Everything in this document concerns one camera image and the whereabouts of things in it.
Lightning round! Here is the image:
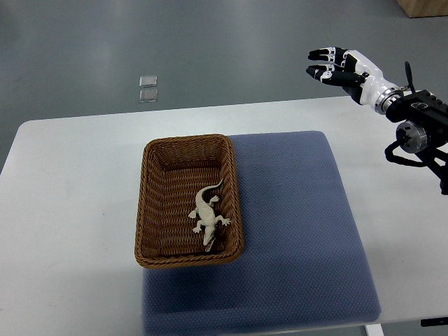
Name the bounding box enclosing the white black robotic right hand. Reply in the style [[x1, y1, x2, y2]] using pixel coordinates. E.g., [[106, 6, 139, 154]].
[[306, 47, 404, 115]]

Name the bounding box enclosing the dark toy crocodile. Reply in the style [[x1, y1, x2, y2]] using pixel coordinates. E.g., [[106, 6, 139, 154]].
[[188, 179, 231, 253]]

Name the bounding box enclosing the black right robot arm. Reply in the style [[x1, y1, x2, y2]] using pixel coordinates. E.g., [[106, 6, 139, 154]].
[[382, 90, 447, 195]]

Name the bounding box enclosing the brown wicker basket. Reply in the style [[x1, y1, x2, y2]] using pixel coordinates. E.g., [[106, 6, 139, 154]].
[[134, 134, 244, 269]]

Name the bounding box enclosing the wooden box corner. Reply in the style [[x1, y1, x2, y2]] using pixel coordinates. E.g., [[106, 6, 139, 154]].
[[397, 0, 447, 18]]

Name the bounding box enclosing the blue quilted mat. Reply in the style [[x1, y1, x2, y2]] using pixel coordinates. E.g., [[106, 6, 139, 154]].
[[142, 131, 381, 335]]

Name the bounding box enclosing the lower clear floor plate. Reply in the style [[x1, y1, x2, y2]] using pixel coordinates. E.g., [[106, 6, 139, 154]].
[[139, 89, 158, 103]]

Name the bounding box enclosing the clear floor plate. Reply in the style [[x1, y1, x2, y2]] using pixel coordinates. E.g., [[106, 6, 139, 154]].
[[139, 75, 158, 88], [139, 89, 158, 103]]

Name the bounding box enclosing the upper clear floor plate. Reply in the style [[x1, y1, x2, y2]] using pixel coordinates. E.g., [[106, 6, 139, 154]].
[[139, 75, 158, 88]]

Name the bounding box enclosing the white table leg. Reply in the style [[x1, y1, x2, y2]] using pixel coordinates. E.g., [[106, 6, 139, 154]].
[[365, 323, 384, 336]]

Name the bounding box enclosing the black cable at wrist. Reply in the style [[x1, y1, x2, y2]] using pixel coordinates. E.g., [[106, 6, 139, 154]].
[[400, 61, 417, 95]]

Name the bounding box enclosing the black table edge bracket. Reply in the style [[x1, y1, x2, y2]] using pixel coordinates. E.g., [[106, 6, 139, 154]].
[[420, 316, 448, 328]]

